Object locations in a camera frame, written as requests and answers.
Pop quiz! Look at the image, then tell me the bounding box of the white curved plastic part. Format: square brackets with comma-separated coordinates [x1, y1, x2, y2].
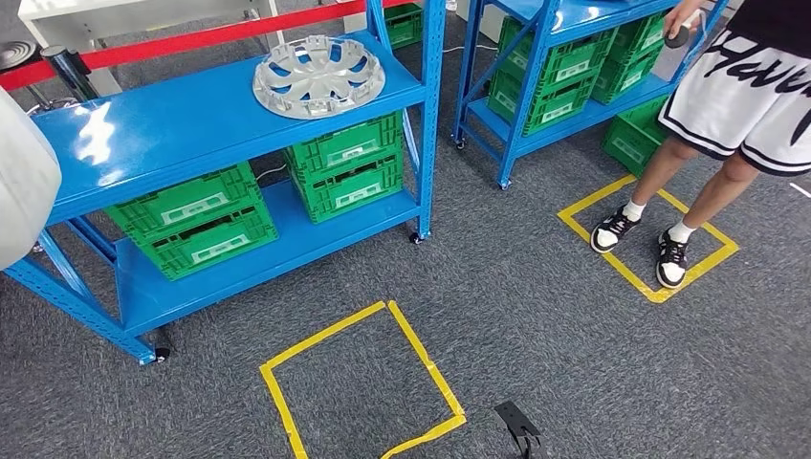
[0, 87, 63, 272]

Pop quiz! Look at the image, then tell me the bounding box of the blue metal shelf rack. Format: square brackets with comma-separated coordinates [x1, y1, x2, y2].
[452, 0, 730, 191]
[3, 0, 448, 367]

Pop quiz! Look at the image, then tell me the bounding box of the grey plastic wheel hubcap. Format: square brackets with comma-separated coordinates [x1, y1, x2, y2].
[252, 34, 387, 120]

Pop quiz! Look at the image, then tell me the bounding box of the person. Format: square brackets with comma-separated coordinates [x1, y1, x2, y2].
[589, 0, 811, 291]

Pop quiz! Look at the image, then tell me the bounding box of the red barrier belt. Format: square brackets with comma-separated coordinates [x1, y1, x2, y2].
[0, 0, 406, 92]

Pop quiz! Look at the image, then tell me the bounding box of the black handheld controller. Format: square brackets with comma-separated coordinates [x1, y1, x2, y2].
[663, 22, 697, 51]

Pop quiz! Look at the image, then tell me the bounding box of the black and white sneaker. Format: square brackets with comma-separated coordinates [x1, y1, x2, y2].
[589, 206, 643, 256]
[655, 229, 690, 291]

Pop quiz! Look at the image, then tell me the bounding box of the black robot right foot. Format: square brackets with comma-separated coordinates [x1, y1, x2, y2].
[493, 401, 545, 459]

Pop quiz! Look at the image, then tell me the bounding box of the white desk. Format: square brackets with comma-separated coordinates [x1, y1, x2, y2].
[17, 0, 286, 98]

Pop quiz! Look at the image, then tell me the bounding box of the black ribbed round base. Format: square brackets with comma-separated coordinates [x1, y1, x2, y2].
[0, 39, 40, 72]

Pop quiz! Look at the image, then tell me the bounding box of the black stanchion post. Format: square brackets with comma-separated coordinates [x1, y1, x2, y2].
[39, 44, 102, 104]

